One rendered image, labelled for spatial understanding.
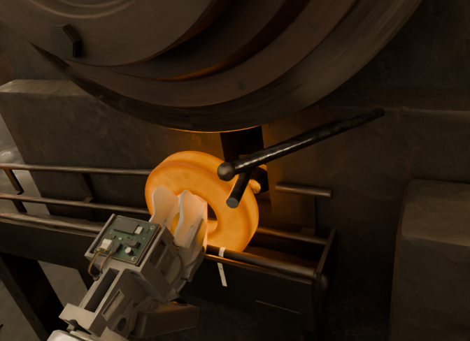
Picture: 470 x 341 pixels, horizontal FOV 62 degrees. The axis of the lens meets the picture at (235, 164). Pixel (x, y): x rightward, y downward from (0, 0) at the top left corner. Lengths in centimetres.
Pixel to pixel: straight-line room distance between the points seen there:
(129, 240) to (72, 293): 123
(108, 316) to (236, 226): 18
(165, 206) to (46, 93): 31
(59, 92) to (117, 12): 40
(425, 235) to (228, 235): 23
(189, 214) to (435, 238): 25
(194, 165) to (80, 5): 22
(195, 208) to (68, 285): 124
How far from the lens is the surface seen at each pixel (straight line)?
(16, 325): 164
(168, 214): 48
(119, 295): 40
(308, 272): 45
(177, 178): 48
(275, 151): 31
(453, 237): 38
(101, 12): 29
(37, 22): 34
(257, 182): 54
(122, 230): 42
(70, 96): 65
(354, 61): 31
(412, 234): 38
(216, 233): 51
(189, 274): 44
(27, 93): 73
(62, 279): 171
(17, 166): 85
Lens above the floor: 105
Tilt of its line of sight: 31 degrees down
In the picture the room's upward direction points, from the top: 10 degrees counter-clockwise
